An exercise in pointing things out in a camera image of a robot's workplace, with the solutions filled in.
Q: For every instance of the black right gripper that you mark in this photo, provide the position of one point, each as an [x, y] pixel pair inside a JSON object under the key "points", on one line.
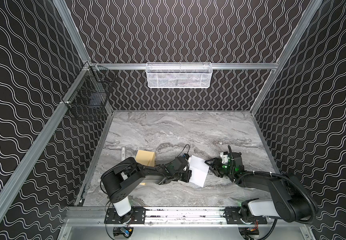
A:
{"points": [[216, 166]]}

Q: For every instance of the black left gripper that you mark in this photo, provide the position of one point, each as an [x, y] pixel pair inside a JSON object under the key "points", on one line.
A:
{"points": [[186, 169]]}

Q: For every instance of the blue floral letter paper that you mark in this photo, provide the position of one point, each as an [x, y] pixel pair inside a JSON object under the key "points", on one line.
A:
{"points": [[199, 171]]}

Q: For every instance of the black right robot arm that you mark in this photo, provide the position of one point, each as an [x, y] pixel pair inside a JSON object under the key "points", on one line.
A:
{"points": [[289, 200]]}

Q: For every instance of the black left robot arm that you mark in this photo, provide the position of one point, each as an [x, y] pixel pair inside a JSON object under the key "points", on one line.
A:
{"points": [[123, 178]]}

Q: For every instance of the tan kraft envelope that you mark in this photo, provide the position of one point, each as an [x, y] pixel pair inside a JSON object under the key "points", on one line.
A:
{"points": [[146, 158]]}

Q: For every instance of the small glue stick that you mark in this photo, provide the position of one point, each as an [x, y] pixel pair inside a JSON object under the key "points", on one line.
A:
{"points": [[123, 153]]}

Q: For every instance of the aluminium back crossbar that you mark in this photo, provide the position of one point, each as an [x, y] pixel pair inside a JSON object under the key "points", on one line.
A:
{"points": [[214, 66]]}

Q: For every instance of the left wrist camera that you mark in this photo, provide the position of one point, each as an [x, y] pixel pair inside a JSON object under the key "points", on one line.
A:
{"points": [[186, 156]]}

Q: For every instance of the white wire basket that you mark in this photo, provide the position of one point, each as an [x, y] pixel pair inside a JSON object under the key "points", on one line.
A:
{"points": [[179, 78]]}

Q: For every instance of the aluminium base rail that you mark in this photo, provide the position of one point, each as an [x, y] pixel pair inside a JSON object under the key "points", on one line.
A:
{"points": [[161, 217]]}

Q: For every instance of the black wire basket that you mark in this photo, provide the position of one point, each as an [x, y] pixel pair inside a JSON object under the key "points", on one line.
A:
{"points": [[88, 103]]}

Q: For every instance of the aluminium corner post left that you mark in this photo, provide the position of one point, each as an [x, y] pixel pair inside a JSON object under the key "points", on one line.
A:
{"points": [[71, 28]]}

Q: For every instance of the aluminium corner post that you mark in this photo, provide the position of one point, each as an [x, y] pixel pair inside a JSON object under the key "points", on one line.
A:
{"points": [[71, 28], [295, 37]]}

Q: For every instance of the aluminium corner post right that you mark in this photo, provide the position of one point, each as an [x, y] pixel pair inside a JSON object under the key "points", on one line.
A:
{"points": [[295, 37]]}

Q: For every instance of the aluminium left side rail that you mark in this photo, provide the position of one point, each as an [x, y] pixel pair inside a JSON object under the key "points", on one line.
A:
{"points": [[20, 174]]}

